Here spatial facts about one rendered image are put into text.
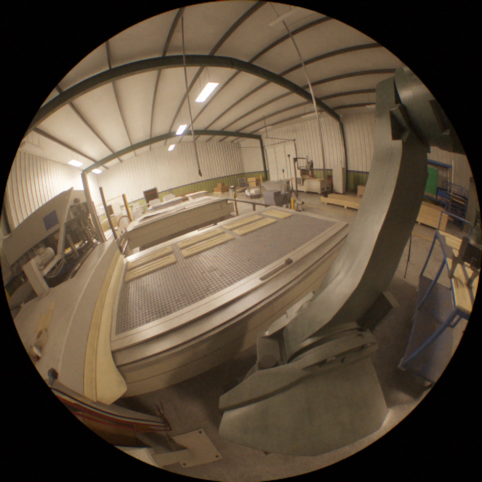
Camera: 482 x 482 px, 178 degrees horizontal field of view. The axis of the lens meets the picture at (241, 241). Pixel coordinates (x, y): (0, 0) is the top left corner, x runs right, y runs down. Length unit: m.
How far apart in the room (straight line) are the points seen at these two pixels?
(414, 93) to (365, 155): 10.72
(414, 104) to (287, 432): 0.84
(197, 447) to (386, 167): 2.04
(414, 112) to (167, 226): 4.94
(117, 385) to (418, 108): 1.61
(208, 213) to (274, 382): 4.91
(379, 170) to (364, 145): 10.79
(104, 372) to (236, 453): 1.20
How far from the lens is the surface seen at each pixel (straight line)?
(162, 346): 1.06
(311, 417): 0.50
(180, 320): 1.08
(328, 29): 6.04
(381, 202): 0.45
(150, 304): 1.33
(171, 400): 1.89
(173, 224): 4.85
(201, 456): 1.80
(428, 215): 7.07
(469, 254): 1.49
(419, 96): 0.50
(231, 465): 1.77
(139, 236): 4.89
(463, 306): 1.37
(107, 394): 1.16
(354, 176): 11.39
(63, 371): 1.03
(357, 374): 0.56
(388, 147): 0.50
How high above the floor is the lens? 1.64
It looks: 25 degrees down
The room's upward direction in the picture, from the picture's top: 9 degrees counter-clockwise
